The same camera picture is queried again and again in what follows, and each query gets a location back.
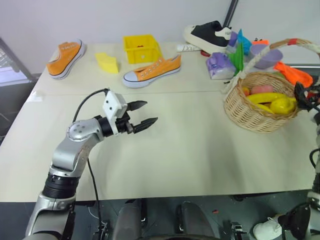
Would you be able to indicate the small orange box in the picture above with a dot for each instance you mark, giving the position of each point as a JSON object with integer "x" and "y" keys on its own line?
{"x": 261, "y": 42}

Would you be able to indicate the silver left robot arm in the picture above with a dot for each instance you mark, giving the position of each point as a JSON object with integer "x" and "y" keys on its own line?
{"x": 75, "y": 150}

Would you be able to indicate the black and white sneaker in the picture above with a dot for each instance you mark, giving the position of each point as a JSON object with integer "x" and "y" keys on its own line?
{"x": 205, "y": 35}

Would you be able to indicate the pink peach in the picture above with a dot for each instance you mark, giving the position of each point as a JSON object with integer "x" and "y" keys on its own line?
{"x": 261, "y": 89}

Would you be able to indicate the purple plastic piece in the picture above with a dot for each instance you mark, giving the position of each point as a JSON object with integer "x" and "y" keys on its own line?
{"x": 233, "y": 39}

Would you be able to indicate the small orange fruit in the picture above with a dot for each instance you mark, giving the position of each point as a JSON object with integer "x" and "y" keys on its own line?
{"x": 246, "y": 91}

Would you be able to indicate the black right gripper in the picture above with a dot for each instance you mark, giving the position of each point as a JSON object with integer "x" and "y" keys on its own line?
{"x": 308, "y": 97}

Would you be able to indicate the yellow plastic crate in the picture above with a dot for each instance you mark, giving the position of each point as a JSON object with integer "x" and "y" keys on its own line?
{"x": 140, "y": 53}

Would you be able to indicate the blue plastic piece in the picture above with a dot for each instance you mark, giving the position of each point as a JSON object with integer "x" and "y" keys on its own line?
{"x": 243, "y": 41}

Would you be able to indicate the long yellow banana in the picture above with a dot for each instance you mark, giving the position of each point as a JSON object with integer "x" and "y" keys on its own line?
{"x": 265, "y": 96}

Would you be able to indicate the white shoe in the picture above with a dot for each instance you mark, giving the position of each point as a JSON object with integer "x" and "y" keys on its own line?
{"x": 267, "y": 228}

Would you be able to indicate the purple tissue pack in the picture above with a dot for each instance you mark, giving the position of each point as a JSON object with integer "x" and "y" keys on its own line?
{"x": 220, "y": 66}

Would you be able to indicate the grey vertical post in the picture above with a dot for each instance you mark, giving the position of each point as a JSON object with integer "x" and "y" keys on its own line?
{"x": 231, "y": 12}

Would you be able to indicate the dark rounded shape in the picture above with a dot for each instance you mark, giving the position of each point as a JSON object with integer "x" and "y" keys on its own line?
{"x": 131, "y": 220}

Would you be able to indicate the yellow sponge block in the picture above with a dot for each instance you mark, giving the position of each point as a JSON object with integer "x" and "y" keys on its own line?
{"x": 107, "y": 62}

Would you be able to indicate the white printed tube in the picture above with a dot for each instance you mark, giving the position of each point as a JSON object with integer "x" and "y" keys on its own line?
{"x": 186, "y": 47}

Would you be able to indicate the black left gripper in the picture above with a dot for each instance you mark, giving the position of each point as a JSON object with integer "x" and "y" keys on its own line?
{"x": 125, "y": 123}

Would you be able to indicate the grey metal rack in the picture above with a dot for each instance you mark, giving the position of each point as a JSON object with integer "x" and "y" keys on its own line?
{"x": 12, "y": 72}

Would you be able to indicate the purple plastic bowl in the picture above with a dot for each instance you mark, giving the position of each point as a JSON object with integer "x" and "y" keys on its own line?
{"x": 267, "y": 57}

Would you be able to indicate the small red object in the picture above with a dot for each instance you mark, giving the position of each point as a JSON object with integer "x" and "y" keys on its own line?
{"x": 205, "y": 53}

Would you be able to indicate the green toy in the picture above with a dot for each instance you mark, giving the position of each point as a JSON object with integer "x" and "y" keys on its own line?
{"x": 238, "y": 58}

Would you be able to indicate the orange canvas sneaker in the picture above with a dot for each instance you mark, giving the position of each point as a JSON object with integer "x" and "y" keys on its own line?
{"x": 150, "y": 72}
{"x": 63, "y": 60}

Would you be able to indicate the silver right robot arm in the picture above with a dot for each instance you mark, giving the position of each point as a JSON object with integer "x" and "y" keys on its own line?
{"x": 317, "y": 200}

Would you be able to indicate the short yellow banana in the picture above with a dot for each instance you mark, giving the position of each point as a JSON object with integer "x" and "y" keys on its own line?
{"x": 262, "y": 107}

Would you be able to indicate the orange crumpled bag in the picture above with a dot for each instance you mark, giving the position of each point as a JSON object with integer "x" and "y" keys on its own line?
{"x": 295, "y": 73}

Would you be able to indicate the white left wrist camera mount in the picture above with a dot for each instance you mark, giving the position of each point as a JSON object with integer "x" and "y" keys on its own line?
{"x": 111, "y": 103}

